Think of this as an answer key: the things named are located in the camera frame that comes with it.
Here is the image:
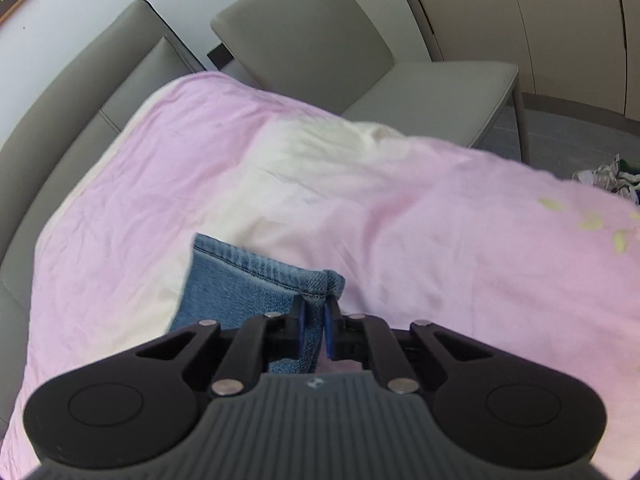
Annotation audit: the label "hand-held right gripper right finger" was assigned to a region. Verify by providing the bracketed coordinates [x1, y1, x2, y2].
[324, 297, 497, 395]

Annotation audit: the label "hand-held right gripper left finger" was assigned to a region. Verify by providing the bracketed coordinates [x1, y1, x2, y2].
[134, 296, 307, 398]

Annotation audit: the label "blue denim pants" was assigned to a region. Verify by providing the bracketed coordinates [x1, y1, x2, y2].
[169, 233, 346, 375]

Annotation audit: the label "pink bed sheet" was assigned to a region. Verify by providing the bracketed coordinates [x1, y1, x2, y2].
[0, 71, 640, 480]

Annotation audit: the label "grey upholstered chair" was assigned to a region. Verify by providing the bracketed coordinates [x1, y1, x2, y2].
[210, 0, 531, 165]

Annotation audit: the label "grey padded headboard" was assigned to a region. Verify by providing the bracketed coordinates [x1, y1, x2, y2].
[0, 0, 207, 428]

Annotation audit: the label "white sneakers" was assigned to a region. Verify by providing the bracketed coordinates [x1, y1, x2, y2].
[572, 155, 640, 205]

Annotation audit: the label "white wardrobe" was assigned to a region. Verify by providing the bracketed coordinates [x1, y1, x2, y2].
[320, 0, 640, 122]

